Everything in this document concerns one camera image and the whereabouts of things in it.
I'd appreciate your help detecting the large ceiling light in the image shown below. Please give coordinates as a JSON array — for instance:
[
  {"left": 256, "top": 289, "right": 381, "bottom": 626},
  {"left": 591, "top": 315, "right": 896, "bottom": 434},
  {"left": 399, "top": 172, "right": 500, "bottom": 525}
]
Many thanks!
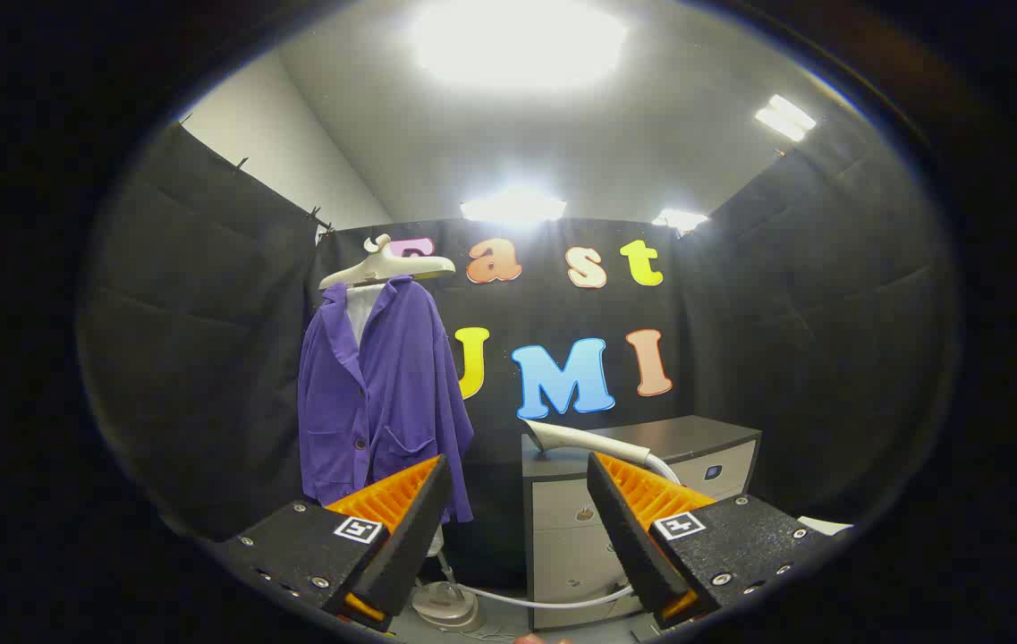
[{"left": 410, "top": 0, "right": 630, "bottom": 90}]

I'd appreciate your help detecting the purple jacket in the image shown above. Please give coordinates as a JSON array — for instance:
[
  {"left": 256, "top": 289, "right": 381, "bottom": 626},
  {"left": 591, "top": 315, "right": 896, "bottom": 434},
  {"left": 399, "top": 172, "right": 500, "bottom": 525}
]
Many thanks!
[{"left": 297, "top": 275, "right": 476, "bottom": 524}]

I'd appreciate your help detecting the white garment steamer head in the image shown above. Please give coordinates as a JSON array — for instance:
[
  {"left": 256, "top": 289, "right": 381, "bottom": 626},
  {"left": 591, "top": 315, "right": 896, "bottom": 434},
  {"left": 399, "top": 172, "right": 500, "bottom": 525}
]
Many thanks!
[{"left": 523, "top": 419, "right": 655, "bottom": 464}]

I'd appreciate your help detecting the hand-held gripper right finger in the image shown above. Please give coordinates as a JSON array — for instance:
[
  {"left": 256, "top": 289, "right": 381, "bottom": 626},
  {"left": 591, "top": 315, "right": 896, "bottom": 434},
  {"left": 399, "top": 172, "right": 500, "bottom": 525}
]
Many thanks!
[{"left": 586, "top": 452, "right": 838, "bottom": 630}]

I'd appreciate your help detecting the grey cabinet with dark top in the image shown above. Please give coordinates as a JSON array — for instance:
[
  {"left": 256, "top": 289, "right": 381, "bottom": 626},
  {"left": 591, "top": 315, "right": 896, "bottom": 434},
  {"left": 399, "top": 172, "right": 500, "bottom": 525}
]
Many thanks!
[{"left": 521, "top": 414, "right": 762, "bottom": 631}]

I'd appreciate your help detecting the white clothes hanger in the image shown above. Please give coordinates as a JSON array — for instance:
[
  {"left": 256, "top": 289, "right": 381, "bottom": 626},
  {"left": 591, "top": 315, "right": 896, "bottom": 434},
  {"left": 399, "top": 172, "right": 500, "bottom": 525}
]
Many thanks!
[{"left": 318, "top": 234, "right": 457, "bottom": 291}]

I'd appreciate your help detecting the white garment steamer base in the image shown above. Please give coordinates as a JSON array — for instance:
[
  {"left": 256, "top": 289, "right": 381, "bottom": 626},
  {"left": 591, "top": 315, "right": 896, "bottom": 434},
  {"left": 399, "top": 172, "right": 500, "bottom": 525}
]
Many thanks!
[{"left": 410, "top": 528, "right": 484, "bottom": 633}]

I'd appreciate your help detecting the ceiling light panel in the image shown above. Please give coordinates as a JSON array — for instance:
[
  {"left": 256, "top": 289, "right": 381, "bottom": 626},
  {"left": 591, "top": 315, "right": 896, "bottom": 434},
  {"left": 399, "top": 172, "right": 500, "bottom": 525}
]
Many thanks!
[
  {"left": 459, "top": 192, "right": 567, "bottom": 225},
  {"left": 754, "top": 94, "right": 818, "bottom": 142},
  {"left": 651, "top": 208, "right": 710, "bottom": 235}
]

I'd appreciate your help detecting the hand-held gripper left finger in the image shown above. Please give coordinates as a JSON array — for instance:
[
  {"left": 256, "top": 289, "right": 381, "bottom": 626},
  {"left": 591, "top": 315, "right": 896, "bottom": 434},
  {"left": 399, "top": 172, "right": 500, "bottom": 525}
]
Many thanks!
[{"left": 211, "top": 453, "right": 455, "bottom": 632}]

